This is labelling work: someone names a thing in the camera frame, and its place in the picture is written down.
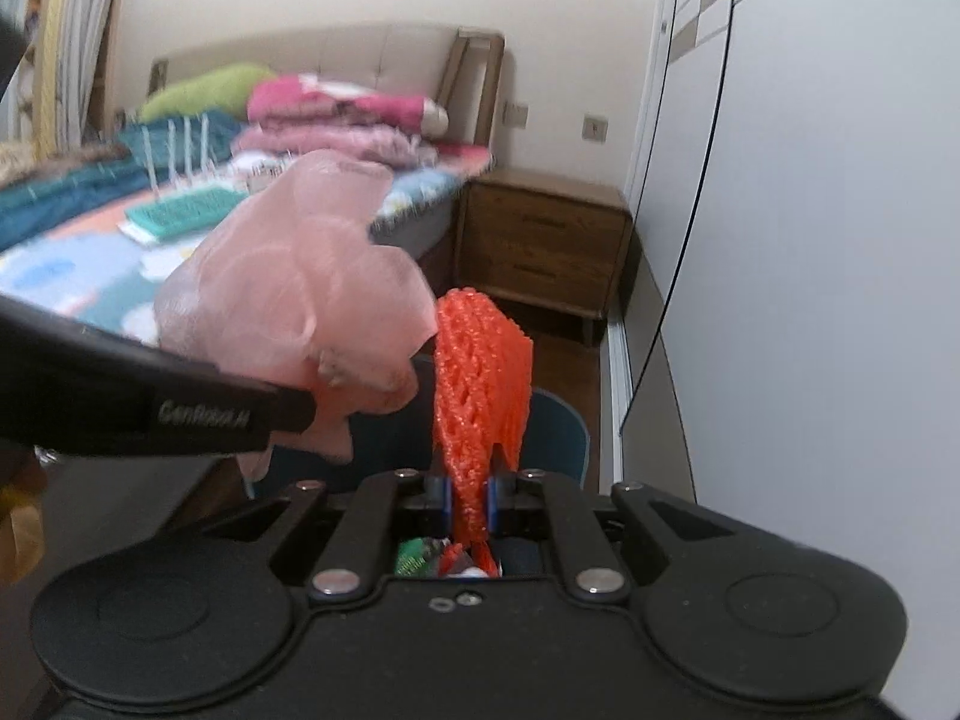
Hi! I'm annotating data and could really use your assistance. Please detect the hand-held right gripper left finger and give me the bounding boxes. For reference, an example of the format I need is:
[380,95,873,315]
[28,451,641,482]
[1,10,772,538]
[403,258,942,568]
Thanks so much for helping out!
[201,469,453,602]

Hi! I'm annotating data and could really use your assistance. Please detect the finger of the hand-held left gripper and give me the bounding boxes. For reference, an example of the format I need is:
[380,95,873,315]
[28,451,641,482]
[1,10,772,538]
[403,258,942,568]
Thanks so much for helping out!
[255,382,317,442]

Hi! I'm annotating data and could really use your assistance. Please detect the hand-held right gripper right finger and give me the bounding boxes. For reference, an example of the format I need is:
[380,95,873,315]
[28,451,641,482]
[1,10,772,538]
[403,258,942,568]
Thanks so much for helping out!
[484,469,745,602]

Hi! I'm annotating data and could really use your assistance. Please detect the blue trash bin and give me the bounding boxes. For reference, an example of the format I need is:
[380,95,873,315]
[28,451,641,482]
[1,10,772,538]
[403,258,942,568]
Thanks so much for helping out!
[251,388,592,580]

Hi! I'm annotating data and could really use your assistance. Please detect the orange foam fruit net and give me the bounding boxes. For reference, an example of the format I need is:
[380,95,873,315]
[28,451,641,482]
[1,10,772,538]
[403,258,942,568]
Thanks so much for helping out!
[430,286,536,580]

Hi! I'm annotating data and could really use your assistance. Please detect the pink mesh bag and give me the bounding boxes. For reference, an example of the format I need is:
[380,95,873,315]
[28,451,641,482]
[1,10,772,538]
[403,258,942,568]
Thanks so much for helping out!
[155,149,440,482]

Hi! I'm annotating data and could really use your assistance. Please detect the cloud printed bed sheet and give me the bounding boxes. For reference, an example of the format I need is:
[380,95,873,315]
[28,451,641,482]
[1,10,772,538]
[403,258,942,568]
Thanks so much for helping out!
[0,154,492,350]

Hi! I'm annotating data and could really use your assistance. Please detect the teal rack white pegs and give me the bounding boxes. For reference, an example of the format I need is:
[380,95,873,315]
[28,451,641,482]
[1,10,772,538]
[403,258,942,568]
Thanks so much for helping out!
[122,112,252,246]

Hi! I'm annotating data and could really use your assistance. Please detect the teal blanket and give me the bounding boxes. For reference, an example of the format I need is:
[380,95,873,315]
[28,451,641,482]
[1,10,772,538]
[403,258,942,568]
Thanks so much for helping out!
[0,109,250,245]

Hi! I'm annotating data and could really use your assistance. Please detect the wooden nightstand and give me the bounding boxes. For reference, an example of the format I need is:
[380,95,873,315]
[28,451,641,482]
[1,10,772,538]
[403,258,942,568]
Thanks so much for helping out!
[453,168,635,347]

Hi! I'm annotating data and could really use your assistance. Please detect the pale pink folded blanket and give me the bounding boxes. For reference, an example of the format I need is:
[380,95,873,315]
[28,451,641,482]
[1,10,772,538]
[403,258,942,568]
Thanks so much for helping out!
[231,122,440,170]

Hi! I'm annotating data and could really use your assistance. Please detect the bright pink folded blanket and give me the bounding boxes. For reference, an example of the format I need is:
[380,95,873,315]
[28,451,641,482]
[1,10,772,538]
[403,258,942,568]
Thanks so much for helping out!
[246,73,451,137]

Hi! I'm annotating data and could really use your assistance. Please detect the green pillow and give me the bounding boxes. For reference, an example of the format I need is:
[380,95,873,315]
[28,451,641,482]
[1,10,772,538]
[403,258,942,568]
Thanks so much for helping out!
[138,63,277,122]

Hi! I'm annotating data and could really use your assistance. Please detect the light curtain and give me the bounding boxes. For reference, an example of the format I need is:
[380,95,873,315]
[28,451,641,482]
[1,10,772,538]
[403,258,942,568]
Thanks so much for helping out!
[28,0,130,160]

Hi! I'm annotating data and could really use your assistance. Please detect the wooden bed beige headboard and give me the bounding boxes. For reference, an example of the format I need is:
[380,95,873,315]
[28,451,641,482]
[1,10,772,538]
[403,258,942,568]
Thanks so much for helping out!
[0,22,506,352]

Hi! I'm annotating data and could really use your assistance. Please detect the white wardrobe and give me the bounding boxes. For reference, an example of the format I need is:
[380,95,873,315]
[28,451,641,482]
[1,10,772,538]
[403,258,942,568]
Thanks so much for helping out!
[619,0,960,567]

